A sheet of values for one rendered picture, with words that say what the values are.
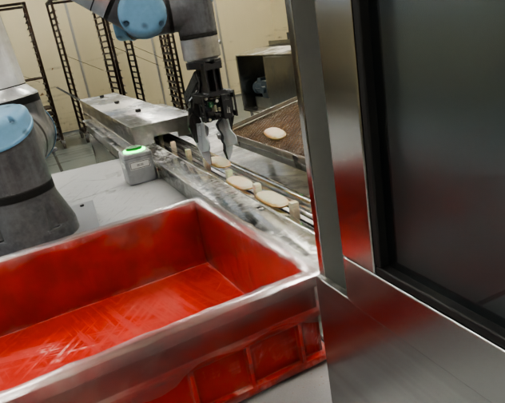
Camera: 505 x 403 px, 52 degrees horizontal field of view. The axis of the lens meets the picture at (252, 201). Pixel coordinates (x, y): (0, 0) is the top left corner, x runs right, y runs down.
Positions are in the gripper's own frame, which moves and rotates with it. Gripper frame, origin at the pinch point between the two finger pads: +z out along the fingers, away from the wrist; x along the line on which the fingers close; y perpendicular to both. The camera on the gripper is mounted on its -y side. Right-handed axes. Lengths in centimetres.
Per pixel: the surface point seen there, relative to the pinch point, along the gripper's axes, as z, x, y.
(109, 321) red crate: 7, -32, 42
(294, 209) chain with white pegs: 3.0, -0.2, 34.1
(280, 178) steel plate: 7.1, 11.4, 6.0
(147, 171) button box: 4.7, -11.7, -20.4
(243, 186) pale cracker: 3.4, -1.0, 15.1
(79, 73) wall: 8, 49, -700
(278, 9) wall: -33, 369, -675
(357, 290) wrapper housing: -13, -22, 85
